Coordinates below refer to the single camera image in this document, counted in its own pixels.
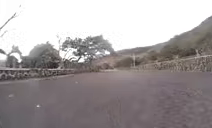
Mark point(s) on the small dark tree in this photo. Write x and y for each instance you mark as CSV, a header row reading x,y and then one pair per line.
x,y
12,60

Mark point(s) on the spreading leafy tree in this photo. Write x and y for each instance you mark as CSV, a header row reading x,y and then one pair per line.
x,y
89,46

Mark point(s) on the grey asphalt road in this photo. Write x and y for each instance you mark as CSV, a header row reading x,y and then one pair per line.
x,y
94,96

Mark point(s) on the stone retaining wall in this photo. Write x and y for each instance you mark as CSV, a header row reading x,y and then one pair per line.
x,y
194,63

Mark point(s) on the low stone wall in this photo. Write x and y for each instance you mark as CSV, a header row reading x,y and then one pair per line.
x,y
20,73

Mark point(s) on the round bushy tree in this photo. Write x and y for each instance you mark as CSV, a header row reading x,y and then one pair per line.
x,y
44,55

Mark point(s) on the scrub-covered hillside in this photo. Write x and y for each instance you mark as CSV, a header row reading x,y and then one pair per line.
x,y
194,36

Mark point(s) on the bare tree branches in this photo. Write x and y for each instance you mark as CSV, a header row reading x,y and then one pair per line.
x,y
4,25

